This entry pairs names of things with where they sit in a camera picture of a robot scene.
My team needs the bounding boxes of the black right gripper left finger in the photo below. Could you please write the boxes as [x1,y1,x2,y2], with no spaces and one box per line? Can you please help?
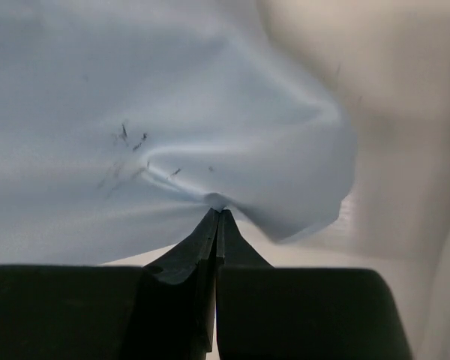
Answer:
[0,210,218,359]

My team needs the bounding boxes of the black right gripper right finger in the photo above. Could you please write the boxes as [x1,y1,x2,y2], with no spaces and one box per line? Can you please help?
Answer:
[216,210,413,359]

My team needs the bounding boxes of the light blue pillowcase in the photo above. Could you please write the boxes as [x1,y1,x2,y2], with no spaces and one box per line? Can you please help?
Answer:
[0,1,356,265]

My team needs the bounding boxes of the white pillow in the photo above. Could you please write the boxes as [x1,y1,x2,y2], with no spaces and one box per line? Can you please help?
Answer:
[254,0,450,360]

